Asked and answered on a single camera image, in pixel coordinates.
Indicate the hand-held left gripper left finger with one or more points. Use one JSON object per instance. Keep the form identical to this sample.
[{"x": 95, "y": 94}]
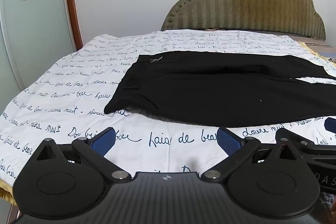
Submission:
[{"x": 103, "y": 140}]

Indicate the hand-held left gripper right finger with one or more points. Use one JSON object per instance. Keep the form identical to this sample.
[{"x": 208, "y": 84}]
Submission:
[{"x": 229, "y": 141}]

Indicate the white script-printed blanket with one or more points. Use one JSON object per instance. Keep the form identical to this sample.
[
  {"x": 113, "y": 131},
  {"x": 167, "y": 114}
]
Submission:
[{"x": 65, "y": 98}]

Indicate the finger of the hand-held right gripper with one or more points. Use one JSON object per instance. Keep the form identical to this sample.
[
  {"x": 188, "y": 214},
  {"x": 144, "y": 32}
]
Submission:
[
  {"x": 321, "y": 151},
  {"x": 331, "y": 124}
]

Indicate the frosted glass flower-pattern door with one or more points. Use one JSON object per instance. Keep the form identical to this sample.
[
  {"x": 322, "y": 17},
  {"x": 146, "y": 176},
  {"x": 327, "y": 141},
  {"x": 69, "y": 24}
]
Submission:
[{"x": 31, "y": 24}]

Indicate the black pants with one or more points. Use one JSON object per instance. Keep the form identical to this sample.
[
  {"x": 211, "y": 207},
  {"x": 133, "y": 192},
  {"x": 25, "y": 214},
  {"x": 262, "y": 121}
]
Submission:
[{"x": 210, "y": 92}]

